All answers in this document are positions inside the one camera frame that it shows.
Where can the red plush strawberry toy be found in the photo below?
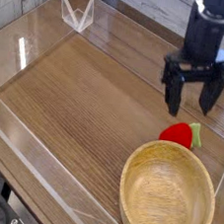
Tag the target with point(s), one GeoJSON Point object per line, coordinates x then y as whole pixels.
{"type": "Point", "coordinates": [183, 133]}

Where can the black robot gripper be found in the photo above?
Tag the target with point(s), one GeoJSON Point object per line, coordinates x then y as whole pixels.
{"type": "Point", "coordinates": [200, 59]}

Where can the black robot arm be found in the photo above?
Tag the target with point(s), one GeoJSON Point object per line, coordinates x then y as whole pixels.
{"type": "Point", "coordinates": [200, 60]}

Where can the oval wooden bowl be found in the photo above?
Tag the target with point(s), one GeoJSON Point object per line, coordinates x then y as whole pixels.
{"type": "Point", "coordinates": [165, 183]}

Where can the black metal bracket with bolt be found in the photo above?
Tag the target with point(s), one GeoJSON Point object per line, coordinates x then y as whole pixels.
{"type": "Point", "coordinates": [7, 213]}

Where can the clear acrylic enclosure walls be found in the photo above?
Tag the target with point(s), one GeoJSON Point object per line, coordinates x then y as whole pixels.
{"type": "Point", "coordinates": [80, 90]}

